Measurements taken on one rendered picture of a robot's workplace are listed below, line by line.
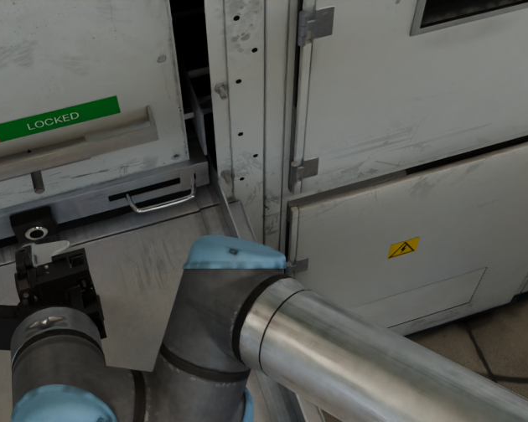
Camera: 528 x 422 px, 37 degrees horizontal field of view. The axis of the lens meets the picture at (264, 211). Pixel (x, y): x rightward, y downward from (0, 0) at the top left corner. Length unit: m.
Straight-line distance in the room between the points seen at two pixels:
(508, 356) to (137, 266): 1.19
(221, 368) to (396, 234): 0.82
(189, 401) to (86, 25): 0.46
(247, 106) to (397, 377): 0.56
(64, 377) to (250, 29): 0.47
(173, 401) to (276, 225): 0.66
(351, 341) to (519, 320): 1.56
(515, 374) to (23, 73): 1.50
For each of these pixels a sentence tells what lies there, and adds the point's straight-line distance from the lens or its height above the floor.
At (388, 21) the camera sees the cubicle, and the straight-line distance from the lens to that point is 1.04.
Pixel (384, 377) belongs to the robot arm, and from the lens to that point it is 0.63.
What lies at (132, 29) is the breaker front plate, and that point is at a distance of 0.99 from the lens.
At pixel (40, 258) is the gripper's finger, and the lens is 0.98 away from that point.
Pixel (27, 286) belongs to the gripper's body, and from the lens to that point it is 0.91.
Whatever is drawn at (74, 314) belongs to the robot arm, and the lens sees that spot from 0.83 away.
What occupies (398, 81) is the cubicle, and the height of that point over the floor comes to 1.06.
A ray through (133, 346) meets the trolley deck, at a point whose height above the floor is 0.85.
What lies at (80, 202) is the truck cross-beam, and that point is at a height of 0.91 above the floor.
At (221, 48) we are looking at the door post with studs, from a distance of 1.00.
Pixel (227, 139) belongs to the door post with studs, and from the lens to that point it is 1.13.
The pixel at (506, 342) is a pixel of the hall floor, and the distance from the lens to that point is 2.16.
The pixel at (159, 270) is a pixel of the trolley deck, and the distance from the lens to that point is 1.20.
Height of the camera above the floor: 1.90
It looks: 57 degrees down
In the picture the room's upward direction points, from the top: straight up
